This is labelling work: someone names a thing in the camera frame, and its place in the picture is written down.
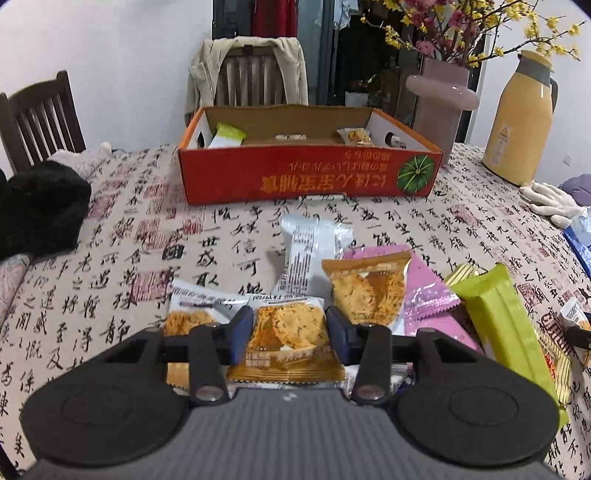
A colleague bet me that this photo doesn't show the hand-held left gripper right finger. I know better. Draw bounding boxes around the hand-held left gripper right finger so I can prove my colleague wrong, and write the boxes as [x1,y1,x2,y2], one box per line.
[325,305,504,408]

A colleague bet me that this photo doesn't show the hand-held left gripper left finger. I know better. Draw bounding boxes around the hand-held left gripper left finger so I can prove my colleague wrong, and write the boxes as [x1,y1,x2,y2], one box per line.
[76,305,256,408]

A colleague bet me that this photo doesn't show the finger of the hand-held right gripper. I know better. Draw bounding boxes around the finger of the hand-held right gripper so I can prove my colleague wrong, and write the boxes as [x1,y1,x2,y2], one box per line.
[564,324,591,350]

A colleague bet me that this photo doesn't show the small white snack packet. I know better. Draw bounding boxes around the small white snack packet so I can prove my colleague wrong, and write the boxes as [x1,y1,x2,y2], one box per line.
[558,298,591,330]

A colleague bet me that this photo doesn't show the yellow and red snack packet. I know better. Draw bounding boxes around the yellow and red snack packet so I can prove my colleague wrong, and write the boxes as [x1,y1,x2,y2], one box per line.
[536,309,580,409]

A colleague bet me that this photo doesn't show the orange-bottomed floss cake packet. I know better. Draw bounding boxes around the orange-bottomed floss cake packet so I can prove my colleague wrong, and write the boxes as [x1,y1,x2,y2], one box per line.
[226,295,348,385]

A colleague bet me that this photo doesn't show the orange floss cake packet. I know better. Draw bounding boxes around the orange floss cake packet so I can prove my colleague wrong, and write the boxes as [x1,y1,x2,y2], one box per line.
[322,251,413,328]

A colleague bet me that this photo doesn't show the white-topped floss cake packet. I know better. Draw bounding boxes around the white-topped floss cake packet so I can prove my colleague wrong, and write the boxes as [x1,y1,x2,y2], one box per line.
[164,279,252,386]

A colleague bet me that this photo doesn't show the long green snack packet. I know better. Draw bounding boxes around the long green snack packet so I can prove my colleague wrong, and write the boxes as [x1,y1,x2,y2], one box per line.
[449,264,570,432]

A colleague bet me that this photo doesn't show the silver-white snack packet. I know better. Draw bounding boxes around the silver-white snack packet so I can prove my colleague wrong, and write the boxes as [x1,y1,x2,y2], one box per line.
[276,215,355,297]

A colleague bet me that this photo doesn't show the pink snack packet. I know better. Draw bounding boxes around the pink snack packet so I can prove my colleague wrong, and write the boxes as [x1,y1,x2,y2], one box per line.
[341,246,485,358]

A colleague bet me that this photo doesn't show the yellow striped snack packet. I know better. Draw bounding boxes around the yellow striped snack packet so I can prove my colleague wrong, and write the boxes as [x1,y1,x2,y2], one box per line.
[444,264,482,286]

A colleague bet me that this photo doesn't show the red cardboard box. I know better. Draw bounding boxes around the red cardboard box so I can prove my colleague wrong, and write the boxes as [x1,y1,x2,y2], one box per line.
[178,105,444,206]

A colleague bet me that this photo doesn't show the blue plastic bag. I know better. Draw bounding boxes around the blue plastic bag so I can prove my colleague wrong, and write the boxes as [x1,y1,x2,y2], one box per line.
[563,219,591,278]

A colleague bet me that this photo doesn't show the white glove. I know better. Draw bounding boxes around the white glove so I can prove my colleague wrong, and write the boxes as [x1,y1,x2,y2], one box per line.
[519,181,585,228]

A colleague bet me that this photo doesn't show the green and white snack packet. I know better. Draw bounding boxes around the green and white snack packet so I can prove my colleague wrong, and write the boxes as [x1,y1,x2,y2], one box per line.
[208,122,247,149]

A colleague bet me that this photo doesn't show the small orange cake packet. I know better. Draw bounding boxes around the small orange cake packet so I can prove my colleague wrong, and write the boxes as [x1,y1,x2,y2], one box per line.
[337,128,374,145]

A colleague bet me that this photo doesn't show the yellow thermos jug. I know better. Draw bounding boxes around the yellow thermos jug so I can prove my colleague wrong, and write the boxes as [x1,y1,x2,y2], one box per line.
[481,50,559,186]

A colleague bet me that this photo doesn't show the black fuzzy cloth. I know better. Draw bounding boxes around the black fuzzy cloth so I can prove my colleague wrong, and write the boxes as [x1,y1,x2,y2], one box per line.
[0,161,92,263]

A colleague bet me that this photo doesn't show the pink ceramic vase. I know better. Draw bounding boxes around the pink ceramic vase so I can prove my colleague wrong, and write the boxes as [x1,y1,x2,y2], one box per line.
[406,56,477,147]

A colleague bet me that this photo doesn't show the brown slatted wooden chair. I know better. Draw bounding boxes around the brown slatted wooden chair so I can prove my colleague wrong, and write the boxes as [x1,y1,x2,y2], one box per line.
[215,39,289,108]

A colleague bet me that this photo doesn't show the beige jacket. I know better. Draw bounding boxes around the beige jacket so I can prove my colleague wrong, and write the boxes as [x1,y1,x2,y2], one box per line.
[185,38,309,125]

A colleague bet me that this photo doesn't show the dark framed glass door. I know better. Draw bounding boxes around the dark framed glass door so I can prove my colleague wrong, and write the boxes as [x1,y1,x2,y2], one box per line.
[212,0,490,144]

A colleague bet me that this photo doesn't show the dark wooden chair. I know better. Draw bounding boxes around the dark wooden chair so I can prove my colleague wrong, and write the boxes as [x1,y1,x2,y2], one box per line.
[0,70,87,175]

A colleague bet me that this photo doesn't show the hanging red garment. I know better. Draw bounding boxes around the hanging red garment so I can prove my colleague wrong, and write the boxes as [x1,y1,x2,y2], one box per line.
[253,0,298,38]

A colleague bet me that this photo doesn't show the yellow and pink blossom branches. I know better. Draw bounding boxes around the yellow and pink blossom branches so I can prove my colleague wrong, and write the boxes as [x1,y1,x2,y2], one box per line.
[360,0,583,70]

